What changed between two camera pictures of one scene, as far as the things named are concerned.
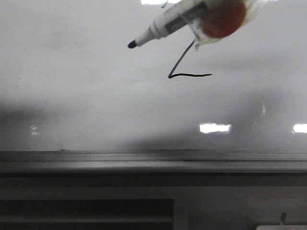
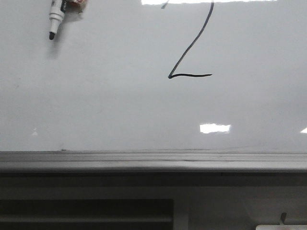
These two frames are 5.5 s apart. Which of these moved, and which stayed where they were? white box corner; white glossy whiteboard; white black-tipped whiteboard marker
Moved: white black-tipped whiteboard marker
Stayed: white box corner; white glossy whiteboard
